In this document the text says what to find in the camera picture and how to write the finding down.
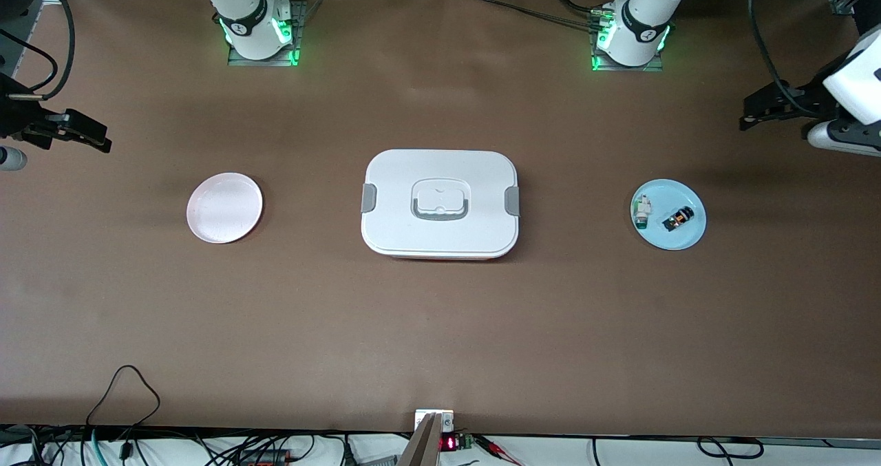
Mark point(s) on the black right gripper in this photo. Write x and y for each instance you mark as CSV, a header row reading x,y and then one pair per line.
x,y
15,118

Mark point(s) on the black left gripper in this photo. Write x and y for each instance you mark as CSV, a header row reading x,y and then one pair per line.
x,y
811,97

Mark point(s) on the orange push button switch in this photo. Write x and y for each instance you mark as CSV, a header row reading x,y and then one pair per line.
x,y
678,218

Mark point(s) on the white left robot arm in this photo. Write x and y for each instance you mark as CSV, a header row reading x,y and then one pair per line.
x,y
643,18

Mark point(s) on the small white box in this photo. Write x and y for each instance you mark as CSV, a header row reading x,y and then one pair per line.
x,y
447,421

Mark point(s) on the round light blue plate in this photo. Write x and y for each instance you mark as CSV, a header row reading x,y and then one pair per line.
x,y
678,235

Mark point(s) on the round pink plate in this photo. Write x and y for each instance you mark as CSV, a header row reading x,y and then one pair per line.
x,y
224,208

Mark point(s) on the red black clip leads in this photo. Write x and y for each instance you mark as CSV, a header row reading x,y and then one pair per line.
x,y
499,449

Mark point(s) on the red digit display module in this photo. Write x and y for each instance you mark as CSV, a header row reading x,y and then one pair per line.
x,y
449,443

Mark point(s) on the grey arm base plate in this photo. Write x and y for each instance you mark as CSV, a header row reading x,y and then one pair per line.
x,y
619,69
275,62

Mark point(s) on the green push button switch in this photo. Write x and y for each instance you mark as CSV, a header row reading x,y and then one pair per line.
x,y
641,213

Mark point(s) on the grey camera mount bar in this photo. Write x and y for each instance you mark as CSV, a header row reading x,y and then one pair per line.
x,y
423,445

